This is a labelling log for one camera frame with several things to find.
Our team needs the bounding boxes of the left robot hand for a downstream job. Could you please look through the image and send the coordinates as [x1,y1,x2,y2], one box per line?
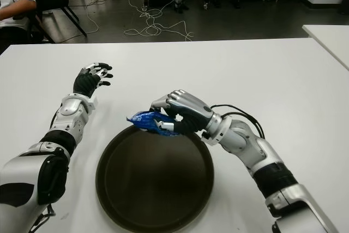
[73,62,114,99]

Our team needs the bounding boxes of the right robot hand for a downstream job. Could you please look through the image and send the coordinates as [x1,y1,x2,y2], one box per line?
[149,89,223,138]

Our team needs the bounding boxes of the blue Oreo packet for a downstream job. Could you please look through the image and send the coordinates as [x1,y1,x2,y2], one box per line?
[125,109,179,138]

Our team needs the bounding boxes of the round dark brown tray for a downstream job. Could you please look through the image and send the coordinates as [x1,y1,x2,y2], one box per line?
[95,123,215,230]

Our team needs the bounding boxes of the white side table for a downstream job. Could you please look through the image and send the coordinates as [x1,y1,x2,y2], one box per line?
[302,24,349,70]

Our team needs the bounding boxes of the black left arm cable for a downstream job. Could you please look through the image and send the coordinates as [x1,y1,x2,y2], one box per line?
[50,108,63,130]

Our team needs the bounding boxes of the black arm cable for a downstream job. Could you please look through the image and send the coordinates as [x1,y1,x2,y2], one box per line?
[50,108,63,130]
[211,104,265,139]

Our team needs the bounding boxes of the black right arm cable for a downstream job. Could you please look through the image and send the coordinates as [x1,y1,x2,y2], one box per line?
[211,104,265,139]

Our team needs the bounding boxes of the white floor cable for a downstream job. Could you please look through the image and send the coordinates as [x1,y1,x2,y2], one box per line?
[84,0,194,41]

